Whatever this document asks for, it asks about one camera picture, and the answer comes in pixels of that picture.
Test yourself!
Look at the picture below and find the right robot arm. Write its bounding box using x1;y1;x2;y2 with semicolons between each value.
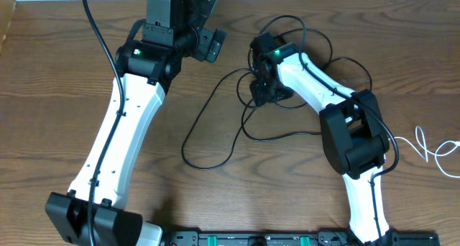
250;32;390;245

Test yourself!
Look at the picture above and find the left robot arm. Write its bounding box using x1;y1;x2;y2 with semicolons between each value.
45;0;226;245

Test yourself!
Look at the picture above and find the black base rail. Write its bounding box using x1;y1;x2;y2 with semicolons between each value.
160;230;441;246

